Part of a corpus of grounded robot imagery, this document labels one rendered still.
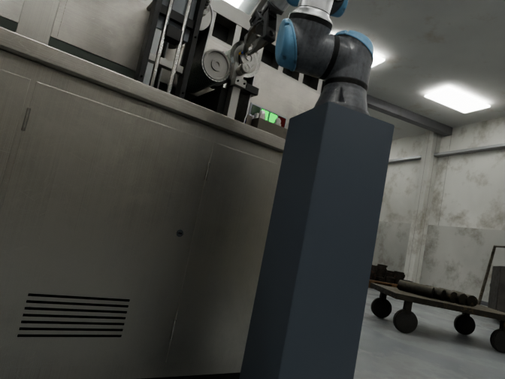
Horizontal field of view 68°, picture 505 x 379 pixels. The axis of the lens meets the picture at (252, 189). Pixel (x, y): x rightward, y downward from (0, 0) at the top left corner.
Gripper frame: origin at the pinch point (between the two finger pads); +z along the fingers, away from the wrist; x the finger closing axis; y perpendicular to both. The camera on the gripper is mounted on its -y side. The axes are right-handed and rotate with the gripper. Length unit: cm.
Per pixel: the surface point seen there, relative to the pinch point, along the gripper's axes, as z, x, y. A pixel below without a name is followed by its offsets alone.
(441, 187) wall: 215, -843, 346
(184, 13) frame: -3.7, 30.5, -4.5
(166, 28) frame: 0.2, 36.0, -13.0
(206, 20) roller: -0.3, 18.0, 8.1
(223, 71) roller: 9.7, 6.5, -4.6
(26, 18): 20, 73, -8
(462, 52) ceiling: -33, -508, 346
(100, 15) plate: 26, 50, 27
